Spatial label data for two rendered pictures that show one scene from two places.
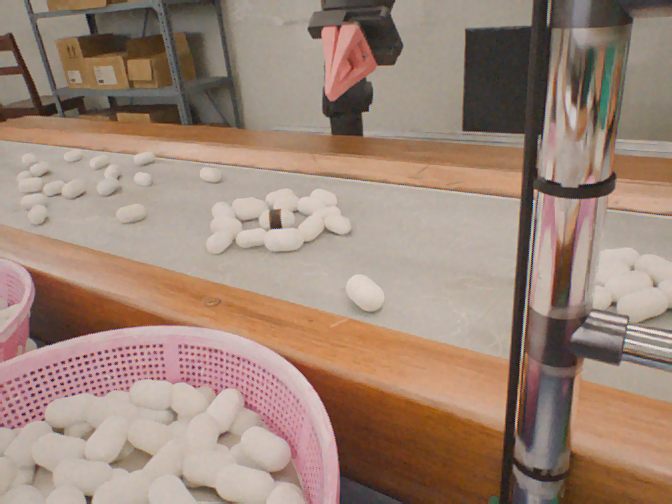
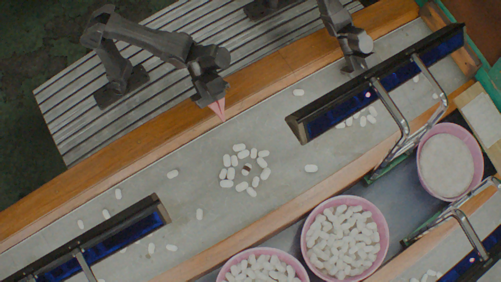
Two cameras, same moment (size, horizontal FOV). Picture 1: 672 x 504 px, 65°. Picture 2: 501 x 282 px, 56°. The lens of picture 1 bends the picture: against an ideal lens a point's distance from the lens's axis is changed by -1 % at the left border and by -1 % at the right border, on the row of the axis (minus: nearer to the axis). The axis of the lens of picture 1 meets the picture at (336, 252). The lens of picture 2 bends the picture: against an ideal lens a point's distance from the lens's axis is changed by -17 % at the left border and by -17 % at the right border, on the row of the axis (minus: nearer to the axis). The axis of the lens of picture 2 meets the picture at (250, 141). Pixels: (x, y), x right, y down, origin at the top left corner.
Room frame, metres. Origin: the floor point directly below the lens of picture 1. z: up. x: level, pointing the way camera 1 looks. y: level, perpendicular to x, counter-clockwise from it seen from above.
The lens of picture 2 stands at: (0.37, 0.50, 2.28)
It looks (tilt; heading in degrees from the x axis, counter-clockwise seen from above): 70 degrees down; 289
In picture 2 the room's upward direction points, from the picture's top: 5 degrees clockwise
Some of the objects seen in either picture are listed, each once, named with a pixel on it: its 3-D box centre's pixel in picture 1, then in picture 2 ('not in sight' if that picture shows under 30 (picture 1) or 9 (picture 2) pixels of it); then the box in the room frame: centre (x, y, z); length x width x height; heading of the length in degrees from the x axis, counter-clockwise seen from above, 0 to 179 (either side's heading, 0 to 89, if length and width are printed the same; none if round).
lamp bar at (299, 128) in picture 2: not in sight; (391, 70); (0.26, -0.24, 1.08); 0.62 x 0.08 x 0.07; 56
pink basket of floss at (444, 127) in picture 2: not in sight; (447, 165); (-0.07, -0.22, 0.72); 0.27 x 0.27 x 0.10
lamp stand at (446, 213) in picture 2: not in sight; (461, 234); (-0.14, 0.04, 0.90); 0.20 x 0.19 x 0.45; 56
